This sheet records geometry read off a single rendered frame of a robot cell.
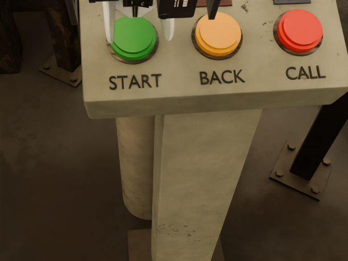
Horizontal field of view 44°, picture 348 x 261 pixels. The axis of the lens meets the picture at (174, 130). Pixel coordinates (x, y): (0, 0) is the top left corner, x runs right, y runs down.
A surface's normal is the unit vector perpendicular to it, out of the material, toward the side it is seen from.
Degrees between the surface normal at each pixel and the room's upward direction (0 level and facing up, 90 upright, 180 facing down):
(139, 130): 90
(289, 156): 0
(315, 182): 0
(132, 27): 20
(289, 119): 0
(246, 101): 110
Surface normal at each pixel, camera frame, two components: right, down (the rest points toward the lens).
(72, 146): 0.05, -0.59
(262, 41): 0.09, -0.28
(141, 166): -0.27, 0.77
